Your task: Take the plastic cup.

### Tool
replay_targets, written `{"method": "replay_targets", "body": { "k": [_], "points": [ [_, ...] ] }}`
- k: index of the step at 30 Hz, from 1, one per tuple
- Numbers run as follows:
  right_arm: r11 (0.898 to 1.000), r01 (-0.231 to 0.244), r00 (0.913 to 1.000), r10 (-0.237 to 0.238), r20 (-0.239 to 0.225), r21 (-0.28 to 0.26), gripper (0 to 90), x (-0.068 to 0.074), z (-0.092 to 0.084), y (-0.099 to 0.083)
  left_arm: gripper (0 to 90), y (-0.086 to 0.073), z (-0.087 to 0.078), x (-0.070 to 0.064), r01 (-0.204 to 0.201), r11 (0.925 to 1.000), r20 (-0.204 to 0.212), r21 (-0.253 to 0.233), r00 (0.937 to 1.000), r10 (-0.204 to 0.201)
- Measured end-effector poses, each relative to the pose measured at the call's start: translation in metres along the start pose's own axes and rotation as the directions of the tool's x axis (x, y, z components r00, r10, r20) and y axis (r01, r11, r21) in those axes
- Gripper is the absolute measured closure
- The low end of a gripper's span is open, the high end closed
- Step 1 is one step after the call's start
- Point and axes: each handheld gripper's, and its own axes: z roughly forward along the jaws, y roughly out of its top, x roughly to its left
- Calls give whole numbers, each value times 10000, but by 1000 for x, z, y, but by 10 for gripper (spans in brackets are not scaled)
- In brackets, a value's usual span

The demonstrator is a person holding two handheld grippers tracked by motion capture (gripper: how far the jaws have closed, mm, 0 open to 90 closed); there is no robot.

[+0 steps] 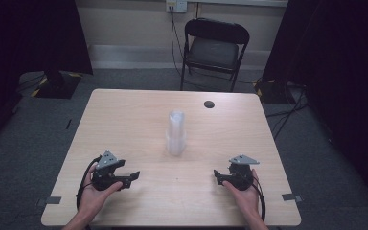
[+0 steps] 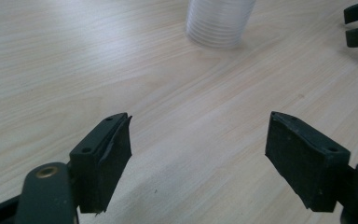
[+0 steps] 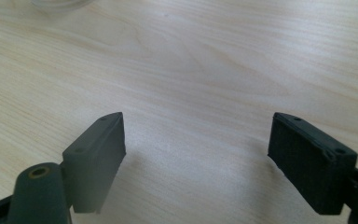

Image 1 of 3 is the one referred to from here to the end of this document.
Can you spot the stack of clear plastic cups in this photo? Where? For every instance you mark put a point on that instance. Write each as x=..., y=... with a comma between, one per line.
x=176, y=134

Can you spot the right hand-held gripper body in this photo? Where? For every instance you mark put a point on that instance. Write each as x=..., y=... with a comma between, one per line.
x=241, y=175

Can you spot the black table grommet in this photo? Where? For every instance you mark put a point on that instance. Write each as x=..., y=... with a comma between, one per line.
x=209, y=104

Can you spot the black stand base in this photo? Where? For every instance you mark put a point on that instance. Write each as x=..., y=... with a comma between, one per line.
x=274, y=92
x=59, y=84

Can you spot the person's left hand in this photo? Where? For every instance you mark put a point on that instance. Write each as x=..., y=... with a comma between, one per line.
x=96, y=196

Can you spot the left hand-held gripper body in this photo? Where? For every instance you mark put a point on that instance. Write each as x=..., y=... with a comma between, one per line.
x=107, y=174

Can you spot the grey tape piece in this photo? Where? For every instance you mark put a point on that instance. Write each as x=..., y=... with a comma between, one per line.
x=290, y=197
x=52, y=200

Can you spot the black folding chair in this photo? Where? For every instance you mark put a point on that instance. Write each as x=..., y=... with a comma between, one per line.
x=212, y=51

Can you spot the white wall socket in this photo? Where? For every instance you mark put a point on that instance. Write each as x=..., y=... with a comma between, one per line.
x=176, y=5

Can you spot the person's right hand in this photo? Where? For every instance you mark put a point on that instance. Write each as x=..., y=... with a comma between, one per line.
x=244, y=198

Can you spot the dark curtain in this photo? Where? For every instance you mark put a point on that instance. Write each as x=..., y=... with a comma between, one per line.
x=341, y=64
x=28, y=35

